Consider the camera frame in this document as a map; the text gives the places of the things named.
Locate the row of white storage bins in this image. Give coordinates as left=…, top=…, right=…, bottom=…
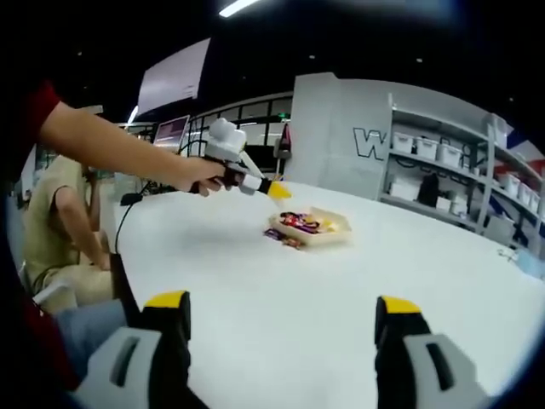
left=392, top=131, right=542, bottom=208

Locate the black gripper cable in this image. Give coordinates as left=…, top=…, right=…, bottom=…
left=112, top=178, right=144, bottom=316

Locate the lit computer monitor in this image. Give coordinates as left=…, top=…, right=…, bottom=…
left=153, top=114, right=192, bottom=146

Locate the black bag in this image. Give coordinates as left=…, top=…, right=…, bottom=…
left=418, top=173, right=440, bottom=209

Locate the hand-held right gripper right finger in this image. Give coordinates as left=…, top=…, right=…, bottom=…
left=374, top=295, right=491, bottom=409

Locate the cream hexagonal container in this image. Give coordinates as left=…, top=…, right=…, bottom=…
left=267, top=206, right=353, bottom=249

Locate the pile of snack packets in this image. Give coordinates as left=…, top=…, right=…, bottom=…
left=263, top=211, right=336, bottom=249

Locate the person's blue jeans leg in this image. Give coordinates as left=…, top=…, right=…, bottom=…
left=54, top=297, right=144, bottom=380

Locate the red hanging bag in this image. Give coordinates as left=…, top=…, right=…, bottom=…
left=276, top=123, right=294, bottom=158

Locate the grey metal shelf rack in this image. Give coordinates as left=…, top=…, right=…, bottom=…
left=379, top=92, right=545, bottom=253

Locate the outlined letter wall sign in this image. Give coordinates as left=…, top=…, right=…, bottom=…
left=352, top=127, right=387, bottom=162

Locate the person's left hand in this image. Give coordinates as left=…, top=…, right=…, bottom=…
left=181, top=156, right=231, bottom=199

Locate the light blue pouch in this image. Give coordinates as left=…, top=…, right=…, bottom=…
left=517, top=251, right=545, bottom=278

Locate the ceiling light strip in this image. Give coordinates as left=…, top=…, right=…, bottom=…
left=219, top=0, right=261, bottom=18

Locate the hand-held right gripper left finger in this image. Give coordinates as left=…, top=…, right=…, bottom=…
left=74, top=290, right=193, bottom=409

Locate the hanging projection screen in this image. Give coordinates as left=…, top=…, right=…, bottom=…
left=138, top=37, right=212, bottom=116

